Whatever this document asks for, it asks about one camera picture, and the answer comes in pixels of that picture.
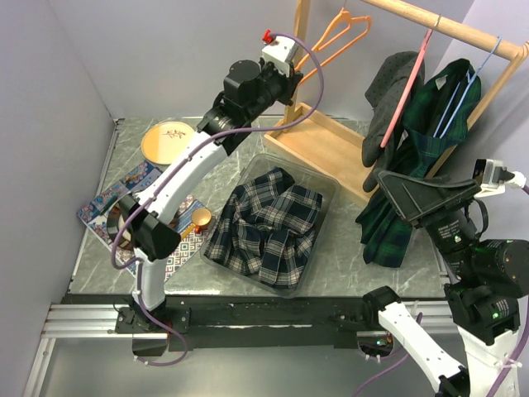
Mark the blue wire hanger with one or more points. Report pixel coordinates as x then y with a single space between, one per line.
459 94

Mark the wooden clothes rack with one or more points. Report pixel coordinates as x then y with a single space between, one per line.
327 146

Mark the clear plastic bin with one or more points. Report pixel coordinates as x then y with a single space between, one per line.
328 187

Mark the dark rimmed plate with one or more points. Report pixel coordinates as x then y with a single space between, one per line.
115 222

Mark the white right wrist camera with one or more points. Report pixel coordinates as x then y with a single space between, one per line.
494 177

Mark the orange plastic hanger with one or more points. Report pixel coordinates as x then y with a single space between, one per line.
343 31

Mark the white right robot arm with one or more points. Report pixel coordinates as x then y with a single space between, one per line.
484 302

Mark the cream round plate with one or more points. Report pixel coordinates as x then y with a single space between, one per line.
165 141

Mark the pink plastic hanger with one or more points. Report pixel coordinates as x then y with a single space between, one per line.
409 84

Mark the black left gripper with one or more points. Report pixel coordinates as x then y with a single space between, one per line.
289 84

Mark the navy white plaid skirt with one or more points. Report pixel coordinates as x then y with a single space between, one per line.
267 228

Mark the patterned placemat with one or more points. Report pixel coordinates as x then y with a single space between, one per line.
94 214

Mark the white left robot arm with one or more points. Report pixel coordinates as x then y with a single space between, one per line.
250 88

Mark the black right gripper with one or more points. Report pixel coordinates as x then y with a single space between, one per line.
417 198

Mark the green plaid skirt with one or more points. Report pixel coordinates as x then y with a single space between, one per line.
385 235

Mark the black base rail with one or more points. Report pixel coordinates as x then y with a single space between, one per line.
201 321

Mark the copper measuring cup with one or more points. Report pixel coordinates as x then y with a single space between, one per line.
194 222

